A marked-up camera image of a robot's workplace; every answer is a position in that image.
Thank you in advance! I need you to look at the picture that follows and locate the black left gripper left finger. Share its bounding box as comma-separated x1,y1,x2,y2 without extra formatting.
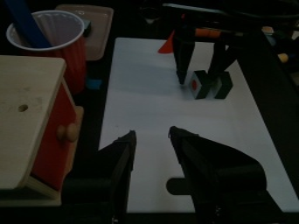
62,129,138,224

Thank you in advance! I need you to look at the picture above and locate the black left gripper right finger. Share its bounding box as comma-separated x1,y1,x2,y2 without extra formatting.
166,125,288,224

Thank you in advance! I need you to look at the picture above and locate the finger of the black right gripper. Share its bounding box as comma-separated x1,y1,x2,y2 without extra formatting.
173,29,197,87
208,38,240,88

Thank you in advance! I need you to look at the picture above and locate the black sushi roll piece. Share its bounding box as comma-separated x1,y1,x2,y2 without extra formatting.
213,71,236,100

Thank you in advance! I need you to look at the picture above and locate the white cutting board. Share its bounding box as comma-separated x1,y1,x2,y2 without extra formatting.
98,37,299,214

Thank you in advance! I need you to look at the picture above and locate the red orange triangular toy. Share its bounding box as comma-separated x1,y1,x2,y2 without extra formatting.
157,13,188,55

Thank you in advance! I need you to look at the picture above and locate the beige wooden toy knob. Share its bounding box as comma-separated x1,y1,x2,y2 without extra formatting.
261,25,277,35

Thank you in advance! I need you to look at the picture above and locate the yellow orange toy piece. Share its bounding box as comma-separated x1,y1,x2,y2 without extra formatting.
277,52,290,64

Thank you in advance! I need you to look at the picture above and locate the small blue block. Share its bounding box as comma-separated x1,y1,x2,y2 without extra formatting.
86,78,103,90

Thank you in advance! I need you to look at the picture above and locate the red plastic cup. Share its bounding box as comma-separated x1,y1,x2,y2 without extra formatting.
5,10,89,95

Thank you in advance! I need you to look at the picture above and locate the wooden box with red drawer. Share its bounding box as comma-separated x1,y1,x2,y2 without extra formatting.
0,55,86,208

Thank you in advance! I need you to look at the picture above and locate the blue stick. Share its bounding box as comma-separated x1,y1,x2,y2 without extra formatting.
5,0,54,49

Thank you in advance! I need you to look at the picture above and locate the orange handled toy knife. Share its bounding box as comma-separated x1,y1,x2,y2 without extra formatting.
194,27,246,39

